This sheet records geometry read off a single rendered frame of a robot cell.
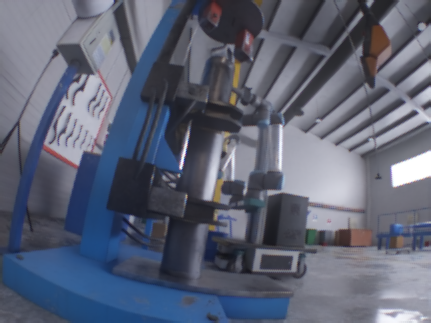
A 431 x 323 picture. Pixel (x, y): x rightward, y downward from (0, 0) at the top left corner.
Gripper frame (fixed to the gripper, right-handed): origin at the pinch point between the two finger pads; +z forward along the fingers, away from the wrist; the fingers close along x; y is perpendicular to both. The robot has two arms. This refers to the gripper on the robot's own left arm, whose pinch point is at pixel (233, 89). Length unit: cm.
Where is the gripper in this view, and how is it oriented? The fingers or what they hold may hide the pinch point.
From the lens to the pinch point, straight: 149.0
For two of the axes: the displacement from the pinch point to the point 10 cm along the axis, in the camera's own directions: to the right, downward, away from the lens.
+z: -8.6, -2.8, -4.3
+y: 4.9, -1.9, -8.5
